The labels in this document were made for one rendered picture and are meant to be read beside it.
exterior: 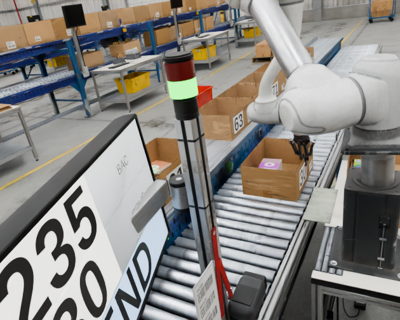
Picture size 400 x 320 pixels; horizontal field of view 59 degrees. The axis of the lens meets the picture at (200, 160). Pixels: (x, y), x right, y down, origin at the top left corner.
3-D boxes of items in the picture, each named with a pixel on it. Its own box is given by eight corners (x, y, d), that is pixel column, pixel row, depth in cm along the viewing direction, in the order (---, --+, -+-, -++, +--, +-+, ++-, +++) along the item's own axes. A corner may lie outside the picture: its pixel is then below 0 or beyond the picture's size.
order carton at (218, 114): (232, 141, 225) (230, 115, 218) (193, 138, 239) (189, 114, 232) (254, 120, 255) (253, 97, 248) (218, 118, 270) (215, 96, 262)
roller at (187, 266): (272, 301, 129) (271, 291, 127) (157, 266, 155) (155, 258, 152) (276, 291, 133) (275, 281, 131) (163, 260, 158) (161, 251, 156)
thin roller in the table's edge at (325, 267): (326, 272, 132) (336, 228, 154) (321, 270, 133) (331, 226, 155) (326, 275, 133) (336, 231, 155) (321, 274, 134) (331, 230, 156)
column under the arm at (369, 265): (404, 237, 143) (414, 165, 129) (406, 282, 122) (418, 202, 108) (336, 227, 154) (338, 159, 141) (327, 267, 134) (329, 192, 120)
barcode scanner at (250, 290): (271, 298, 94) (267, 272, 88) (256, 339, 85) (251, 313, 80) (247, 291, 97) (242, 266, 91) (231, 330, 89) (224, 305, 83)
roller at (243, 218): (299, 237, 159) (298, 228, 157) (199, 217, 185) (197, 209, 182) (301, 230, 163) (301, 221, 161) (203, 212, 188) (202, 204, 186)
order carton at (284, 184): (296, 202, 176) (296, 171, 169) (242, 193, 190) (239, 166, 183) (313, 166, 207) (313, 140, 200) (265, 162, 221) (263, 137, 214)
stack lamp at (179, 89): (189, 99, 59) (183, 63, 57) (164, 99, 62) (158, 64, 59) (203, 91, 63) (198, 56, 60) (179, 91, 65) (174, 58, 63)
